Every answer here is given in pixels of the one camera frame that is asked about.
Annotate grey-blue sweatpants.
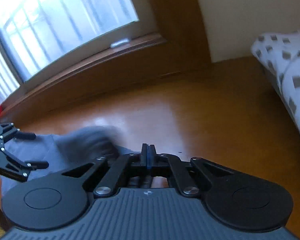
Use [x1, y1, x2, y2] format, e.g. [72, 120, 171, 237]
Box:
[0, 125, 141, 201]

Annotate window with metal bars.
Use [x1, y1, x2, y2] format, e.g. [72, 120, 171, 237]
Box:
[0, 0, 158, 104]

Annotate white window latch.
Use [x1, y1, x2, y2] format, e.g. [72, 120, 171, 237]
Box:
[110, 38, 130, 48]

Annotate white grey patterned folded cloth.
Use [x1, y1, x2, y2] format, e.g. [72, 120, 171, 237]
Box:
[251, 30, 300, 133]

